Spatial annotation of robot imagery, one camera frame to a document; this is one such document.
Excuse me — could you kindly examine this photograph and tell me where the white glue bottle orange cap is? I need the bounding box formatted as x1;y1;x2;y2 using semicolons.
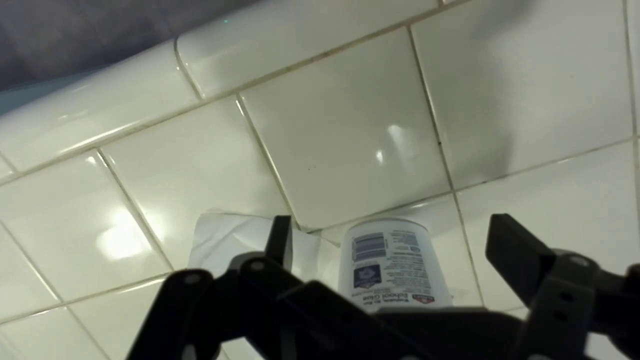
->
338;216;454;314

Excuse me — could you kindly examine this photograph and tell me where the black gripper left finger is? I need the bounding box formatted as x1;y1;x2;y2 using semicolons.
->
126;213;376;360

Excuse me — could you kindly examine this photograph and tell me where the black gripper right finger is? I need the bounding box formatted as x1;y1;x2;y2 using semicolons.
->
484;211;640;360

